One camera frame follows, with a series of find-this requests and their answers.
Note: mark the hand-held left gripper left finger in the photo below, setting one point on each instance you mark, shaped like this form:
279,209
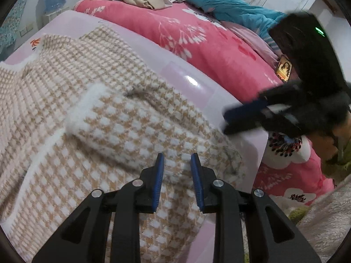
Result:
159,180

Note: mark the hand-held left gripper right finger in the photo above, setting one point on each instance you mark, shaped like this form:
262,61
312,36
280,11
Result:
195,180

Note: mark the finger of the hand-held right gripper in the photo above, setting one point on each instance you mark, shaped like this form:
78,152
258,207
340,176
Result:
244,117
282,94

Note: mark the beige white checked sweater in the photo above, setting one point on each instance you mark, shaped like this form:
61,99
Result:
109,126

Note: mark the small gold picture card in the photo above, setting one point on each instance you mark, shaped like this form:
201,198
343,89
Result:
283,68

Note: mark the pale pink quilt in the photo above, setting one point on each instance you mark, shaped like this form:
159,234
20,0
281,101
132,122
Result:
252,41

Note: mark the pink floral blanket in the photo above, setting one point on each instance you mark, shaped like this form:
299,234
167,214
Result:
219,52

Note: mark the teal blue blanket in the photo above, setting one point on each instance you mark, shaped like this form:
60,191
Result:
238,11

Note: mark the olive green cloth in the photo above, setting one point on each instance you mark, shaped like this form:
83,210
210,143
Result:
340,167

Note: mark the fluffy beige garment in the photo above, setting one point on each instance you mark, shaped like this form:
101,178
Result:
326,224

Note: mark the white wall socket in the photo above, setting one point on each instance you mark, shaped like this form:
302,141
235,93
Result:
26,30

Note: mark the teal floral wall cloth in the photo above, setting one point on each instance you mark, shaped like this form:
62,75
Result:
13,19

